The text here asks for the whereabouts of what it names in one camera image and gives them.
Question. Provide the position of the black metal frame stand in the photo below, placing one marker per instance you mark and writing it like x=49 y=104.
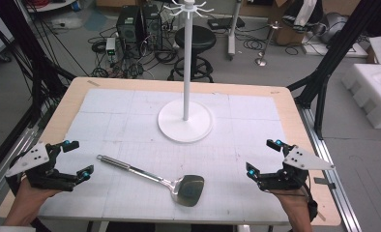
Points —
x=337 y=48

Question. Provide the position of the white grid mat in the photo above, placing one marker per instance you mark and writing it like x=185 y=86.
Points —
x=114 y=129

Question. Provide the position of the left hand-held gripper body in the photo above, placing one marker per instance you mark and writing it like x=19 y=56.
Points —
x=29 y=161

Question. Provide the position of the aluminium rail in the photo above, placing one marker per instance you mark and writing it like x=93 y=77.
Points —
x=11 y=158
x=330 y=167

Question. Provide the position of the small silver device box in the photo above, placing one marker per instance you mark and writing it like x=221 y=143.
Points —
x=110 y=48

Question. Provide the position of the striped dark and white cloth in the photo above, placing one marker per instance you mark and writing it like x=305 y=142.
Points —
x=299 y=14

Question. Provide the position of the silver pole with round base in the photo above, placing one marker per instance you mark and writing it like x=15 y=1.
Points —
x=266 y=42

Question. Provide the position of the cardboard box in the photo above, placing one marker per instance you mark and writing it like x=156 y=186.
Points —
x=287 y=37

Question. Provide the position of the person's left hand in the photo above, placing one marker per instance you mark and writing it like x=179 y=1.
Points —
x=29 y=199

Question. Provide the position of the steel spatula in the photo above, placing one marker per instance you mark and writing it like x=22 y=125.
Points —
x=188 y=190

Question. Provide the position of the black computer tower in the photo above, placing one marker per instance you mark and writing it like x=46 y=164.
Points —
x=129 y=25
x=152 y=25

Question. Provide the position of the black flat device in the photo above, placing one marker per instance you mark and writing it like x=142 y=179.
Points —
x=225 y=23

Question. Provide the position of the white hook stand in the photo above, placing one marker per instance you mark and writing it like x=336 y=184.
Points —
x=185 y=124

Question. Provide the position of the white flat board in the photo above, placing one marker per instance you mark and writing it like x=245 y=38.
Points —
x=327 y=48

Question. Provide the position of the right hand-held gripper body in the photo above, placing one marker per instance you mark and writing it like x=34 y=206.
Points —
x=304 y=161

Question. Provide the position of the person's right hand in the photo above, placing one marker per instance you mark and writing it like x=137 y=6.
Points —
x=293 y=201

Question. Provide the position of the white foam packing tray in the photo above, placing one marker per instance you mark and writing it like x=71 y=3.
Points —
x=372 y=93

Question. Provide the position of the white stand leg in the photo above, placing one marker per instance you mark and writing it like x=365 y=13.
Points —
x=232 y=35

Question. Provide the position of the grey rounded appliance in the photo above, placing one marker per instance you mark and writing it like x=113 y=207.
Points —
x=335 y=25

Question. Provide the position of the black round stool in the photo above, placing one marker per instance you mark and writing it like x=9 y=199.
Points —
x=195 y=37

